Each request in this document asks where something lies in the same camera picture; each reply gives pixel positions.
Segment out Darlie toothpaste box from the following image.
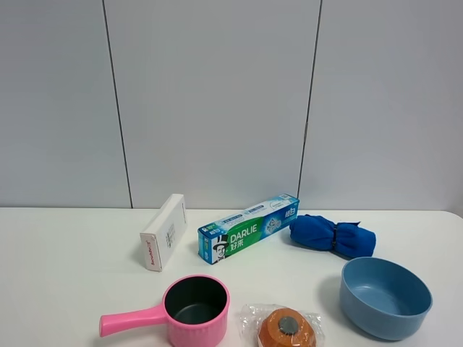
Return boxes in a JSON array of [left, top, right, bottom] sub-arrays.
[[197, 194, 300, 265]]

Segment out blue towel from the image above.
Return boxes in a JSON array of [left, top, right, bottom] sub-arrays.
[[289, 215, 376, 259]]

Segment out blue plastic bowl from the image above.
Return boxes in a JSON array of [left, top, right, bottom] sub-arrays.
[[339, 257, 433, 341]]

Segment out white rectangular carton box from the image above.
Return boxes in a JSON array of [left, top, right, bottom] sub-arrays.
[[140, 194, 187, 272]]

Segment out wrapped orange round cake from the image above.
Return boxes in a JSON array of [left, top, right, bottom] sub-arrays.
[[239, 304, 325, 347]]

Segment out pink saucepan with handle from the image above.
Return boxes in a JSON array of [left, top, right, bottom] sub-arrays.
[[99, 275, 230, 347]]

